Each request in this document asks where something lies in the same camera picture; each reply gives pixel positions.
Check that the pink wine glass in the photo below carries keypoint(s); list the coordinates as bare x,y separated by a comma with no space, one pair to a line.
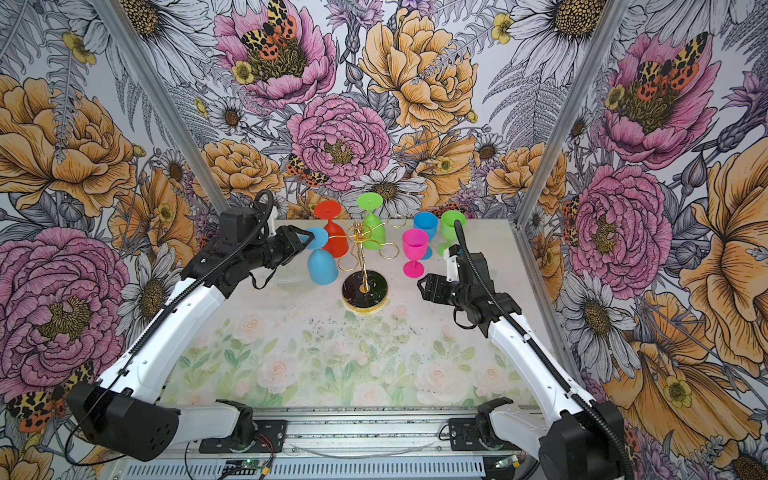
414,244

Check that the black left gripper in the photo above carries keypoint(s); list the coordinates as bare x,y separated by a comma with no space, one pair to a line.
292,241

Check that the red wine glass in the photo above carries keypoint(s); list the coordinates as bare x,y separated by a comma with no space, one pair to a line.
337,244

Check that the silver aluminium corner post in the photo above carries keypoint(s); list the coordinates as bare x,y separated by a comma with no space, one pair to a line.
117,23
599,47

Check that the blue wine glass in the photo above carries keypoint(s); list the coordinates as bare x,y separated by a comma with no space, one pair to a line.
321,264
428,223

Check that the silver aluminium corner post right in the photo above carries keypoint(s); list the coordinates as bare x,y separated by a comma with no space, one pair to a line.
599,47

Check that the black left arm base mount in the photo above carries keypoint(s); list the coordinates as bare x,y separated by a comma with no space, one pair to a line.
264,436

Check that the green circuit board left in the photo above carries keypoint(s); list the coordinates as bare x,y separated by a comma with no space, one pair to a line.
249,467

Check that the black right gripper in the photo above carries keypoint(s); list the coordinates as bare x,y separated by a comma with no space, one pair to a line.
434,288

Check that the green circuit board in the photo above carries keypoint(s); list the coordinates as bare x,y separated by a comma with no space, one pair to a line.
249,467
513,461

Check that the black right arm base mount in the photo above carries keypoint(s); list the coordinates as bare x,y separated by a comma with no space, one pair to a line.
463,434

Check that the green circuit board right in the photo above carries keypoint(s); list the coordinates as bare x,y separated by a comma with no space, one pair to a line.
513,461

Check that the silver aluminium corner post left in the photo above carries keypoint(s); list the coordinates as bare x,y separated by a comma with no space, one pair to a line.
117,23

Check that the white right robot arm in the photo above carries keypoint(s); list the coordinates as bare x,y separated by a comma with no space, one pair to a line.
577,436

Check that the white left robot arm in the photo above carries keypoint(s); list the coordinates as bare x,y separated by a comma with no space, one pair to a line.
120,410

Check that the gold wire wine glass rack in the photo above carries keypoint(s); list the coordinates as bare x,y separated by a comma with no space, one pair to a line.
364,290

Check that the green wine glass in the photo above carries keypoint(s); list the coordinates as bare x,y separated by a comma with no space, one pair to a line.
373,227
448,231

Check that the grey slotted cable duct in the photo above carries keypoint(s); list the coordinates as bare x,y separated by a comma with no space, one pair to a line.
419,467

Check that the silver aluminium front rail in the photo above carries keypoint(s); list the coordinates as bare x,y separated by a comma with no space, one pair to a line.
358,433

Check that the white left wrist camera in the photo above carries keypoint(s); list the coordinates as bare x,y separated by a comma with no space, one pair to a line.
271,222

